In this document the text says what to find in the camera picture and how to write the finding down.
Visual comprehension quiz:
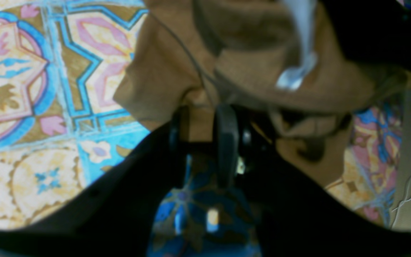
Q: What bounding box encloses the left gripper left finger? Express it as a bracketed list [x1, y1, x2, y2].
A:
[0, 107, 189, 257]

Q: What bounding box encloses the patterned tablecloth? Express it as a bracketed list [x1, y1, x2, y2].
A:
[0, 0, 402, 257]

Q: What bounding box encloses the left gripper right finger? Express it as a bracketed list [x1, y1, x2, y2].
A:
[213, 104, 411, 257]

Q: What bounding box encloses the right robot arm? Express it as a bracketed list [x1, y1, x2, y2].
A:
[267, 0, 411, 91]

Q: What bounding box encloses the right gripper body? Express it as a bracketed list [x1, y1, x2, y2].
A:
[276, 0, 318, 91]

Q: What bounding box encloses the brown t-shirt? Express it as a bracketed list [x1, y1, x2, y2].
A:
[113, 0, 408, 187]

